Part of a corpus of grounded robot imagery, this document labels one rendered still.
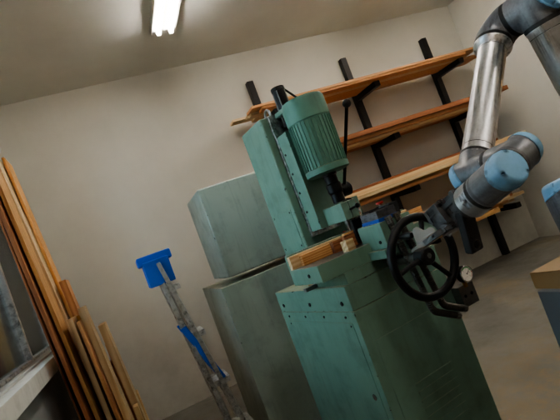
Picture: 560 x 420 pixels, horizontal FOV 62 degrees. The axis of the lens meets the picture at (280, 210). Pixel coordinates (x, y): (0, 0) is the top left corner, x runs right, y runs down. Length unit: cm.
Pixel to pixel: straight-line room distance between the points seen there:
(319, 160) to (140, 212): 242
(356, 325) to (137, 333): 255
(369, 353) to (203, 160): 279
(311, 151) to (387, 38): 356
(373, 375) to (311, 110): 97
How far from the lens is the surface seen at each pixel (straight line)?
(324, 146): 179
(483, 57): 163
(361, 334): 166
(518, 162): 119
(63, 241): 397
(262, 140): 201
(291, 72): 461
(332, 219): 187
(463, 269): 188
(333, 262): 160
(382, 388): 171
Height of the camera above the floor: 106
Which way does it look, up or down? 2 degrees up
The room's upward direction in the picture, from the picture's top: 21 degrees counter-clockwise
